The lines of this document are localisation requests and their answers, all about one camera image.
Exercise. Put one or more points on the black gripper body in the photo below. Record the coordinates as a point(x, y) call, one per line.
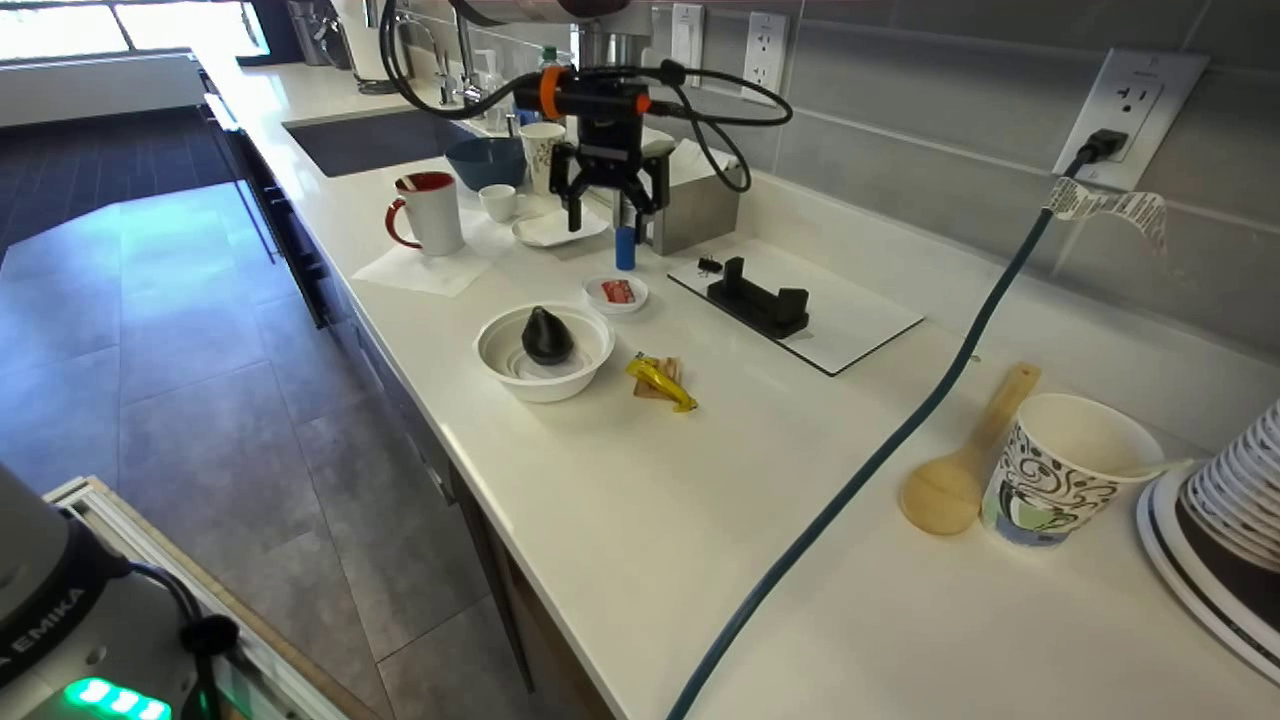
point(610, 145)

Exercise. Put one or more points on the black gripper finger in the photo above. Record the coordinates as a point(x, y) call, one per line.
point(648, 185)
point(567, 185)

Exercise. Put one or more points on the red sachet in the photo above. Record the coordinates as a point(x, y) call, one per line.
point(616, 291)

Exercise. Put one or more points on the yellow sachet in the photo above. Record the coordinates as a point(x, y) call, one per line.
point(662, 384)

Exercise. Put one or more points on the grey robot base green light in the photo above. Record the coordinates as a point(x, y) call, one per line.
point(67, 643)

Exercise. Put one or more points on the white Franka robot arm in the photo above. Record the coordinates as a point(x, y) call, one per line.
point(615, 40)

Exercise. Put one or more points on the square white plate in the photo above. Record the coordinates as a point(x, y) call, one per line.
point(542, 230)

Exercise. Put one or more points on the small patterned paper cup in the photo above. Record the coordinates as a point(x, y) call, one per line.
point(537, 159)

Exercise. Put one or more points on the metal napkin holder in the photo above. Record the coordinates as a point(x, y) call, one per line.
point(705, 214)

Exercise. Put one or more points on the small white cup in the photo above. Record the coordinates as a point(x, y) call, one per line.
point(497, 200)

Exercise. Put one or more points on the blue stick sachet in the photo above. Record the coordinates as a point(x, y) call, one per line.
point(620, 251)

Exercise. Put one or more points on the blue cloth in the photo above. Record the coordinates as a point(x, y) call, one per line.
point(481, 163)

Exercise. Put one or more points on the small black clip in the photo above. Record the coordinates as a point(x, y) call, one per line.
point(708, 265)

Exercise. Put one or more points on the clear water bottle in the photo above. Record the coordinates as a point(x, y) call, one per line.
point(550, 57)

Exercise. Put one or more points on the metal faucet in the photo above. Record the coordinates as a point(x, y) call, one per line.
point(472, 74)

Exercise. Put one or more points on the black lump object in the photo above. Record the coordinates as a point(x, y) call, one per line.
point(545, 336)

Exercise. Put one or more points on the black plastic holder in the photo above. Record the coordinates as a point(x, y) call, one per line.
point(760, 305)

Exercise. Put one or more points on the white paper sheet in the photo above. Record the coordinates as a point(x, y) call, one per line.
point(415, 273)

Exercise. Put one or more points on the white round bowl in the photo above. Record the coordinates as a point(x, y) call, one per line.
point(512, 370)

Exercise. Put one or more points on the dark kitchen sink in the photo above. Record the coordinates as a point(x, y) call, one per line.
point(363, 145)

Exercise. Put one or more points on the white electric kettle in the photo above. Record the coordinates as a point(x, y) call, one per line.
point(363, 46)

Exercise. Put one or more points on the white rectangular board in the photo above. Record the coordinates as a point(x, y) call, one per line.
point(862, 322)

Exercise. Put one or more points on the dark counter cabinet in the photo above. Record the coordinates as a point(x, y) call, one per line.
point(400, 403)

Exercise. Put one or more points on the wooden spoon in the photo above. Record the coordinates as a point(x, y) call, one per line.
point(940, 493)

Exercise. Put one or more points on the black power plug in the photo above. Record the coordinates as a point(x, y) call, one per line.
point(1102, 145)

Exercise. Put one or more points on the large patterned paper cup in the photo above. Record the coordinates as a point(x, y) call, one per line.
point(1053, 485)

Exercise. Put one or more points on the stack of white plates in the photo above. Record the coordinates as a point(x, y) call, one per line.
point(1173, 564)

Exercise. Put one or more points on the stack of paper cups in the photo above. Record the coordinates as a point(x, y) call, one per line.
point(1243, 493)

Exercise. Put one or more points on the white wall switch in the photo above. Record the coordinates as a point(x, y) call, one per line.
point(684, 40)

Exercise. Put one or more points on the small white wall outlet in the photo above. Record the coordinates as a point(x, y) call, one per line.
point(764, 46)

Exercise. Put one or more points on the large white wall outlet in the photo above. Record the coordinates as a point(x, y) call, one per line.
point(1148, 81)

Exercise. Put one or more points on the white metal frame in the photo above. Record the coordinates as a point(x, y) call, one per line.
point(145, 541)

